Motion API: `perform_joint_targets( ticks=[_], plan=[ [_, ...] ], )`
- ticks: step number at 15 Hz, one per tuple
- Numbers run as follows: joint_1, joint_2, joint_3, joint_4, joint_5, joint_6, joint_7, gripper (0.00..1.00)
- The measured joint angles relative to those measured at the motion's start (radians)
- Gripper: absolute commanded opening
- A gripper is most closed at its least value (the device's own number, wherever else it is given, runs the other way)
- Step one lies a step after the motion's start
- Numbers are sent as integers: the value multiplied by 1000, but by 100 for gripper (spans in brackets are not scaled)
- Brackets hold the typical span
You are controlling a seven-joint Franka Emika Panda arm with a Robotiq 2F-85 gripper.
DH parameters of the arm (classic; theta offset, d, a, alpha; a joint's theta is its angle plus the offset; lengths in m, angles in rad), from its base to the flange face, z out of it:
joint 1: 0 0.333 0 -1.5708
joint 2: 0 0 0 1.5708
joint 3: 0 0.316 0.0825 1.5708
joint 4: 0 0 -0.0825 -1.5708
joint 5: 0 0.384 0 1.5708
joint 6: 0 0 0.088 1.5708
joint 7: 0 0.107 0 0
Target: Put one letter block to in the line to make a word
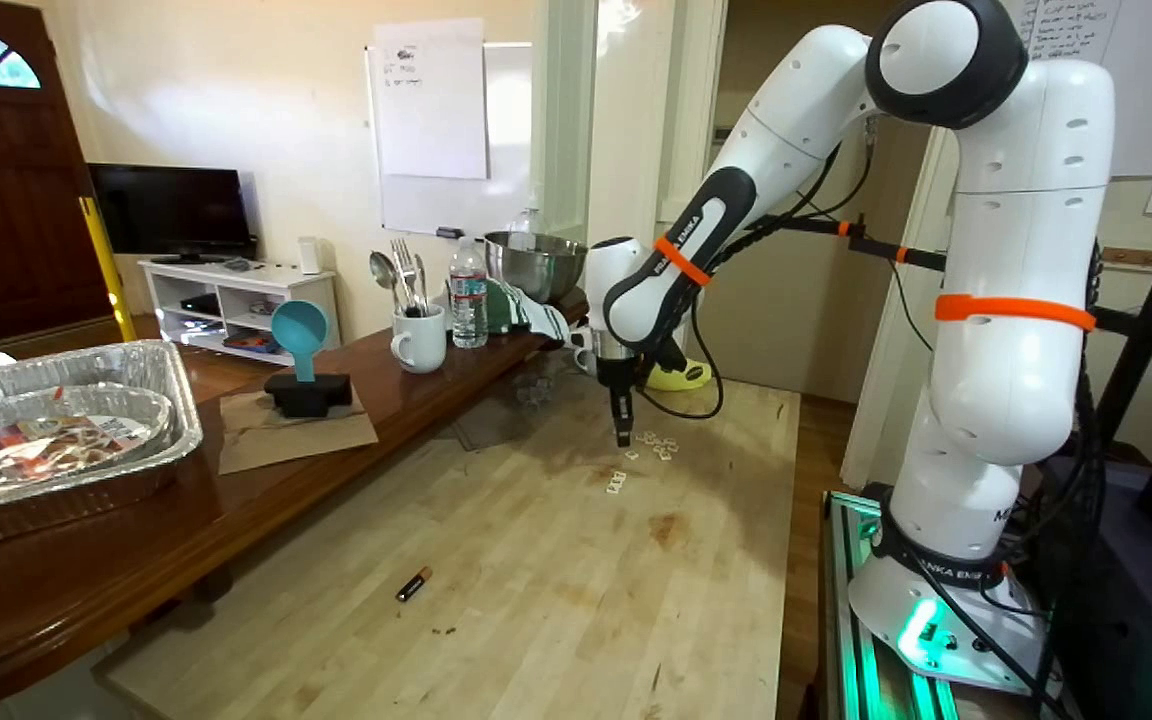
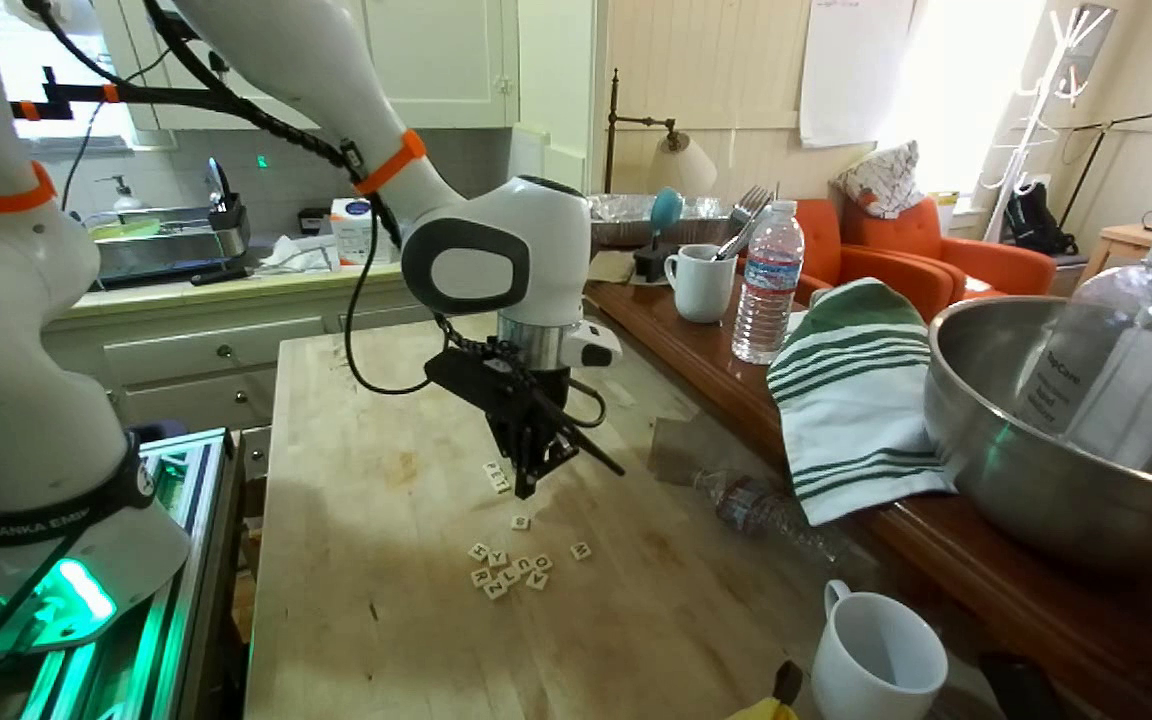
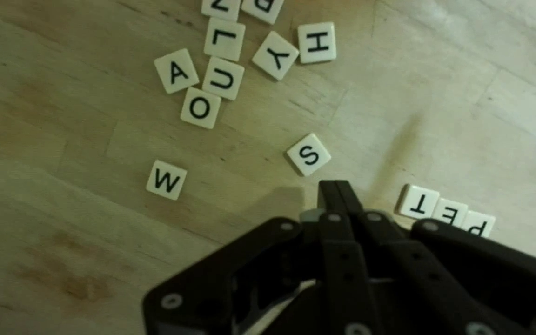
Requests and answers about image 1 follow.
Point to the yellow plastic bowl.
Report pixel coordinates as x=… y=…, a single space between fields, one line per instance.
x=695 y=382

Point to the clear plastic water bottle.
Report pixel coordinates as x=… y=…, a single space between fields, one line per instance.
x=468 y=307

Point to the black equipment case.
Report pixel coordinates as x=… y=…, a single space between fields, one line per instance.
x=1136 y=600

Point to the crushed clear plastic bottle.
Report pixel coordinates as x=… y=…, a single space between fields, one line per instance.
x=539 y=387

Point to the brown paper sheet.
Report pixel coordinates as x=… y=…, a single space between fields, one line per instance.
x=297 y=436

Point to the small black object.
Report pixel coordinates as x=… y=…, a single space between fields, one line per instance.
x=412 y=586

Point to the white television shelf unit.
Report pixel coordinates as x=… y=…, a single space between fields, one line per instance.
x=243 y=281

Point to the teal measuring scoop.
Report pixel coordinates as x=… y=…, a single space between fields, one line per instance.
x=297 y=325

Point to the stainless steel mixing bowl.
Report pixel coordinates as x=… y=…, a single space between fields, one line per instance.
x=541 y=266

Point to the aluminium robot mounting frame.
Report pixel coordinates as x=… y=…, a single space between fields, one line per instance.
x=857 y=667

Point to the white cylinder container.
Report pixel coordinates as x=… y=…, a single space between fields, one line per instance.
x=314 y=252

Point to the metal spoon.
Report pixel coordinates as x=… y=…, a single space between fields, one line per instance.
x=387 y=269

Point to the small foil tray with scraps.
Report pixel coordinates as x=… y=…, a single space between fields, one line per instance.
x=58 y=447

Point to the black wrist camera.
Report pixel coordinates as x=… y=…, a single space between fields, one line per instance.
x=663 y=363

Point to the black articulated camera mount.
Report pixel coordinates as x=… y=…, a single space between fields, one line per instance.
x=918 y=252

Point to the black block base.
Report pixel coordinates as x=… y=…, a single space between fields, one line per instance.
x=305 y=393

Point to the white ceramic mug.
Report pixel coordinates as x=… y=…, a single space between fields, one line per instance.
x=416 y=342
x=582 y=348

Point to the white paper sheet with writing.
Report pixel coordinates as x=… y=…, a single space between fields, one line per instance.
x=430 y=106

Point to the black flat screen television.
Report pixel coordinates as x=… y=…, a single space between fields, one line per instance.
x=169 y=211

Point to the white wall board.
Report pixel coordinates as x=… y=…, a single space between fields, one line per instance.
x=511 y=133

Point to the dark wooden door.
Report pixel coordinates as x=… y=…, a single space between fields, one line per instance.
x=16 y=201

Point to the clear pump dispenser bottle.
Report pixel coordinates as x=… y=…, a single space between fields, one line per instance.
x=527 y=235

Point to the clear plastic container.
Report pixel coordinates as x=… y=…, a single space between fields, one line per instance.
x=142 y=368

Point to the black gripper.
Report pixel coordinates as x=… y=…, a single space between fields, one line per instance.
x=620 y=382

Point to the green striped white towel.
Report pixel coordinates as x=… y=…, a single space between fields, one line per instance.
x=539 y=320

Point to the dark brown wooden table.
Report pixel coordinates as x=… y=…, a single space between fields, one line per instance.
x=69 y=586

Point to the yellow stick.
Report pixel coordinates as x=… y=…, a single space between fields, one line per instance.
x=107 y=266

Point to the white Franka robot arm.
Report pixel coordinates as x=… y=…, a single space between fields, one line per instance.
x=1017 y=401

